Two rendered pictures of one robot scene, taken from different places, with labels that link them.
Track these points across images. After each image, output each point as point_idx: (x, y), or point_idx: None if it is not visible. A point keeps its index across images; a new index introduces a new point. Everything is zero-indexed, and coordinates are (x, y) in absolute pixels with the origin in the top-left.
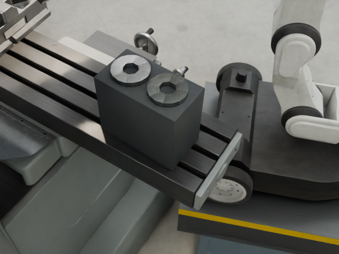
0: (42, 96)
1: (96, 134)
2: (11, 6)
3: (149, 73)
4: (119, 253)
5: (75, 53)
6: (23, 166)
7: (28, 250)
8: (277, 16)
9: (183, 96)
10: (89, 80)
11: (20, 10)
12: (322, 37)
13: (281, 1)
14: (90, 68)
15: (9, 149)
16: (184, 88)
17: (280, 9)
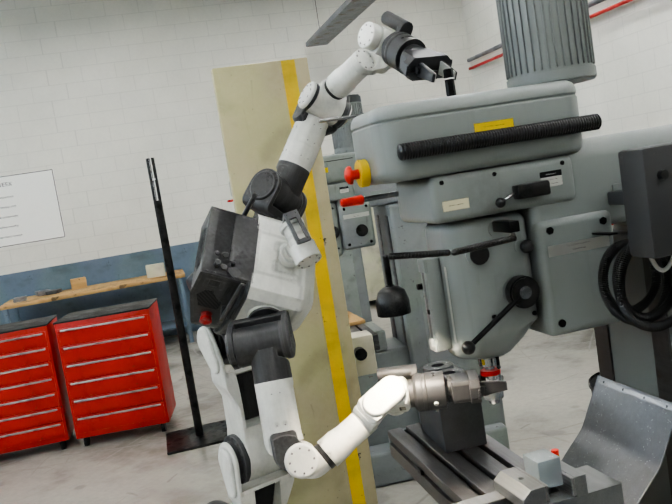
0: (521, 468)
1: (494, 442)
2: (499, 472)
3: (439, 370)
4: None
5: (458, 492)
6: None
7: None
8: (263, 441)
9: (433, 362)
10: (467, 470)
11: (490, 494)
12: None
13: (248, 436)
14: (456, 478)
15: (574, 457)
16: (427, 364)
17: (261, 432)
